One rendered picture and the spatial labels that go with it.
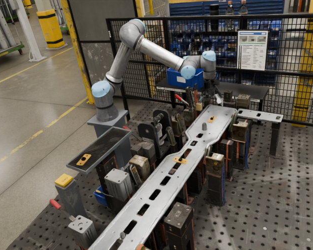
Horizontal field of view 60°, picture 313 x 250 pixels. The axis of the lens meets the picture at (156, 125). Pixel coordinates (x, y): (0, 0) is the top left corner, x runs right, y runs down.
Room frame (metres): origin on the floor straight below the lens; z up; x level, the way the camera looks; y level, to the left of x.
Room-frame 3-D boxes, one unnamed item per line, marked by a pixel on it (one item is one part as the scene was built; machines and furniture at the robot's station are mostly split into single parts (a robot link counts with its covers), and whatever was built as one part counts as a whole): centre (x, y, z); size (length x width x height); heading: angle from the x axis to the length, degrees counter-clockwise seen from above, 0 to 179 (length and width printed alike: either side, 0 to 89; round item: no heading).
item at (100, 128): (1.61, 0.32, 0.90); 0.21 x 0.21 x 0.40; 61
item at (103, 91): (1.62, 0.31, 1.27); 0.13 x 0.12 x 0.14; 161
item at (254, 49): (1.93, -0.78, 1.30); 0.23 x 0.02 x 0.31; 54
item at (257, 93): (2.01, -0.46, 1.01); 0.90 x 0.22 x 0.03; 54
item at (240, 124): (1.37, -0.51, 0.87); 0.12 x 0.09 x 0.35; 54
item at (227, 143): (1.28, -0.40, 0.84); 0.11 x 0.08 x 0.29; 54
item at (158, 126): (1.36, 0.01, 0.94); 0.18 x 0.13 x 0.49; 144
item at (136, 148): (1.21, 0.13, 0.90); 0.05 x 0.05 x 0.40; 54
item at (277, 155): (1.44, -0.77, 0.84); 0.11 x 0.06 x 0.29; 54
